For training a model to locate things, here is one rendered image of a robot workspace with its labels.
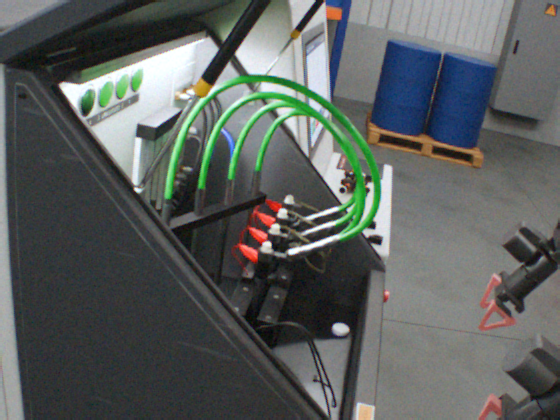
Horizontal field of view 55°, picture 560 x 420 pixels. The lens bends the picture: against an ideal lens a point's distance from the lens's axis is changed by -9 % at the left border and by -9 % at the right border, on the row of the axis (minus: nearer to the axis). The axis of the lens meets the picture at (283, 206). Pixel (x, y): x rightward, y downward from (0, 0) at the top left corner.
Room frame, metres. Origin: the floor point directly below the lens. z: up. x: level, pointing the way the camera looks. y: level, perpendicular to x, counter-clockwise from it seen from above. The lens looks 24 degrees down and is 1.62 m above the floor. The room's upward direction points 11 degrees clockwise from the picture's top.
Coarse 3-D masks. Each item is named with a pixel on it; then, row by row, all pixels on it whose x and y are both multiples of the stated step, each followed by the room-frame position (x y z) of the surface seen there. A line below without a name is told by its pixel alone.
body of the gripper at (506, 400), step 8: (504, 400) 0.63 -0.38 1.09; (512, 400) 0.64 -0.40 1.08; (528, 400) 0.60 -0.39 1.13; (536, 400) 0.59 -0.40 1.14; (504, 408) 0.61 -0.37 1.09; (512, 408) 0.61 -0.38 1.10; (520, 408) 0.59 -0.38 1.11; (528, 408) 0.58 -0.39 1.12; (536, 408) 0.58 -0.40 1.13; (504, 416) 0.60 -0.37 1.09; (512, 416) 0.59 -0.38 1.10; (520, 416) 0.58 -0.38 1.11; (528, 416) 0.58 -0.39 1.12; (536, 416) 0.57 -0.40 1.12; (544, 416) 0.57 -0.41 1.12
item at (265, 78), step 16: (240, 80) 0.95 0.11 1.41; (256, 80) 0.95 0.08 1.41; (272, 80) 0.95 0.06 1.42; (288, 80) 0.95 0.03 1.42; (208, 96) 0.96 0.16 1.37; (320, 96) 0.94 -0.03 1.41; (192, 112) 0.96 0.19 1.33; (336, 112) 0.93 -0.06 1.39; (352, 128) 0.93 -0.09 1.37; (176, 144) 0.96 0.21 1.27; (176, 160) 0.97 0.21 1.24; (368, 160) 0.93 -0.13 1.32; (368, 224) 0.92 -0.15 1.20
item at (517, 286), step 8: (504, 272) 1.06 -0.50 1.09; (520, 272) 1.00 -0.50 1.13; (528, 272) 0.99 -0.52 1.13; (504, 280) 1.02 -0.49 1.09; (512, 280) 1.00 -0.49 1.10; (520, 280) 0.99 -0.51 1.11; (528, 280) 0.98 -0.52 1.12; (504, 288) 0.98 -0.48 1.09; (512, 288) 0.99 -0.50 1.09; (520, 288) 0.98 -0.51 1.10; (528, 288) 0.98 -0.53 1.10; (504, 296) 0.97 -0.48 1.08; (512, 296) 0.98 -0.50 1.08; (520, 296) 0.98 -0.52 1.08; (520, 304) 0.97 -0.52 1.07; (520, 312) 0.96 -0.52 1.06
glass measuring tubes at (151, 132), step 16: (160, 112) 1.07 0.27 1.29; (176, 112) 1.09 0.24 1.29; (144, 128) 0.98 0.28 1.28; (160, 128) 1.00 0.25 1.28; (144, 144) 1.00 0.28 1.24; (160, 144) 1.03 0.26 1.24; (144, 160) 1.00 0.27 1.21; (160, 176) 1.06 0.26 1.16; (160, 192) 1.07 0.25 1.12; (160, 208) 1.07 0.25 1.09
